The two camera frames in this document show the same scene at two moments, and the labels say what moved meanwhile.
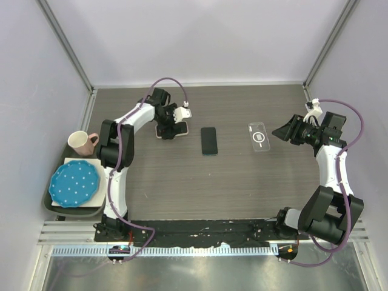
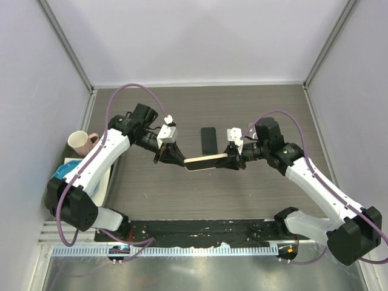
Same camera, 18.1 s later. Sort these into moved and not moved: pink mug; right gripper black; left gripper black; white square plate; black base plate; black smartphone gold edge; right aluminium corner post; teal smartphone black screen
Moved: black smartphone gold edge; left gripper black; right gripper black
Not moved: right aluminium corner post; teal smartphone black screen; black base plate; pink mug; white square plate
